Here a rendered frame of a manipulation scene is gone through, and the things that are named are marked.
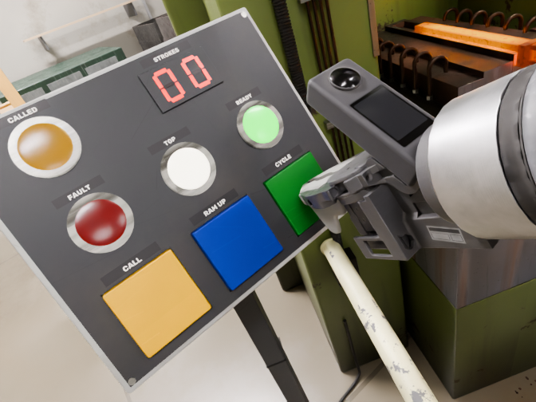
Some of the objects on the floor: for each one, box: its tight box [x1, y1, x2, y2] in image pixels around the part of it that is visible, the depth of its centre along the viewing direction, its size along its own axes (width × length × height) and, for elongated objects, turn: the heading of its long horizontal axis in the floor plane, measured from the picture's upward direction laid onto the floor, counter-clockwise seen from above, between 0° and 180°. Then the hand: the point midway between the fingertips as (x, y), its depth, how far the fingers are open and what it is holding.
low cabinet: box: [0, 47, 127, 104], centre depth 578 cm, size 182×162×70 cm
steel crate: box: [132, 13, 167, 51], centre depth 665 cm, size 97×115×80 cm
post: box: [234, 290, 309, 402], centre depth 74 cm, size 4×4×108 cm
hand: (306, 186), depth 40 cm, fingers closed
